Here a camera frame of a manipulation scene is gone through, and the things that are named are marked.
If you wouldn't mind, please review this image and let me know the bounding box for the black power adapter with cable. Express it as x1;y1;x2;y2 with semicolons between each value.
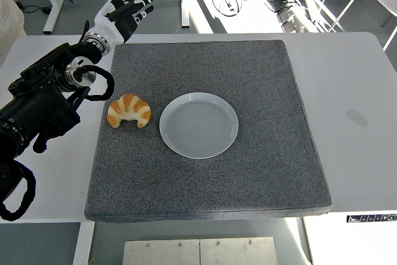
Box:
22;4;53;16

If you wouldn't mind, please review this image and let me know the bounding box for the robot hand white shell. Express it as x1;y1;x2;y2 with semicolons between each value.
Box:
89;0;161;46

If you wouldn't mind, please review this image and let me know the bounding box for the table height control panel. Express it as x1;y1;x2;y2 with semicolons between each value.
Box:
346;213;397;224

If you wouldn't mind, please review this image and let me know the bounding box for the clear tape strip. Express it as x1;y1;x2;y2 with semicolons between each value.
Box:
345;109;371;131

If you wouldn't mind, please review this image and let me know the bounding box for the golden croissant bread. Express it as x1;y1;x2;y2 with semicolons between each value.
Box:
107;93;152;128

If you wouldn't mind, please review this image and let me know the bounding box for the grey speckled square mat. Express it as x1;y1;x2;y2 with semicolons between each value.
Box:
84;39;332;223

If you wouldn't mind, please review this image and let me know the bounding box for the round pale grey plate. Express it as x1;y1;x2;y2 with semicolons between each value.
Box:
159;92;239;159

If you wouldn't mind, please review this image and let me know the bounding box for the person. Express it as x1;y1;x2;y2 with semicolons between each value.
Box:
0;0;27;65

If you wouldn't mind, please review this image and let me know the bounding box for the white table leg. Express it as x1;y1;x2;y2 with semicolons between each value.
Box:
72;222;96;265

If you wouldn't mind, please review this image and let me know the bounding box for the grey metal plate with screws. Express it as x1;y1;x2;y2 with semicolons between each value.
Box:
122;236;279;265

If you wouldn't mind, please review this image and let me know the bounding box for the white desk leg with foot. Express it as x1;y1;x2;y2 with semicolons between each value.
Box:
34;0;71;35

